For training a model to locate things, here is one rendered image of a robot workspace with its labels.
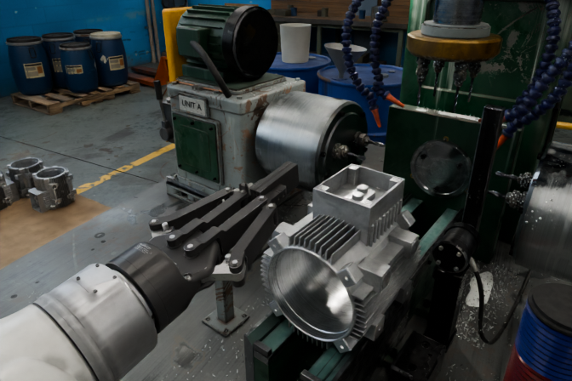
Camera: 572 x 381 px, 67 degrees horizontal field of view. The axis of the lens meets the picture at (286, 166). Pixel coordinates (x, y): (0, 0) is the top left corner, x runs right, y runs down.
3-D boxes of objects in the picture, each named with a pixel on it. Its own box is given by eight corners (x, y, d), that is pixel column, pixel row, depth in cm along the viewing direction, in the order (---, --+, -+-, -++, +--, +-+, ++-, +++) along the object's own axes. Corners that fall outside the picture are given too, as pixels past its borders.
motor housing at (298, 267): (324, 258, 88) (328, 174, 80) (414, 298, 78) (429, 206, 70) (260, 315, 74) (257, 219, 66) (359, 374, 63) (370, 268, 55)
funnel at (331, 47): (333, 82, 273) (335, 40, 262) (369, 86, 262) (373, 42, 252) (316, 90, 252) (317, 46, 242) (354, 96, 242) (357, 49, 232)
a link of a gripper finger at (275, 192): (249, 206, 46) (271, 214, 45) (279, 183, 50) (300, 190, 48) (252, 217, 47) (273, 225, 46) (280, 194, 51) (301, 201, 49)
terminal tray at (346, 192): (347, 198, 79) (350, 162, 76) (402, 217, 74) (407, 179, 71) (310, 227, 71) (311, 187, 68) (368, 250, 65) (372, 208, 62)
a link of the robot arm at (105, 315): (16, 283, 34) (85, 240, 38) (57, 357, 38) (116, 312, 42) (78, 338, 29) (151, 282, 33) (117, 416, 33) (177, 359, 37)
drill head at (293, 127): (274, 151, 141) (273, 74, 130) (377, 182, 121) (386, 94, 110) (219, 179, 123) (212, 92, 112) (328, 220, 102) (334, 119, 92)
